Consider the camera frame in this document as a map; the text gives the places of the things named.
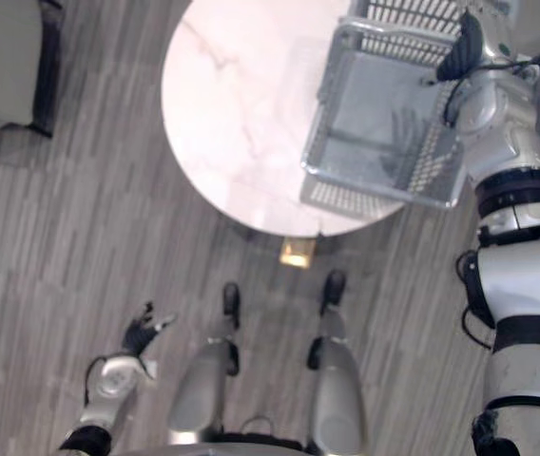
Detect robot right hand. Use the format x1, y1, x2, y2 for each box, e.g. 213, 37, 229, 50
435, 10, 485, 82

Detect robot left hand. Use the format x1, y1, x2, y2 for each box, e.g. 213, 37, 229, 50
122, 300, 178, 356

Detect grey wire mesh basket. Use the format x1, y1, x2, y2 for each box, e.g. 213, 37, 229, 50
298, 0, 513, 210

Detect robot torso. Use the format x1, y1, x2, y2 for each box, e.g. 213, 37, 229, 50
122, 416, 321, 456

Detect gold table base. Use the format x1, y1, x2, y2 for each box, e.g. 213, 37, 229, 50
279, 238, 318, 270

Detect robot right leg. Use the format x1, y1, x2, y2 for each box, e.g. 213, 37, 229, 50
306, 269, 367, 455

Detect round white marble table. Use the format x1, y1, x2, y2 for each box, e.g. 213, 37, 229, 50
160, 0, 409, 238

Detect beige armchair with dark base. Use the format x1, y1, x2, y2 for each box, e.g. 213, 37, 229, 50
0, 0, 65, 140

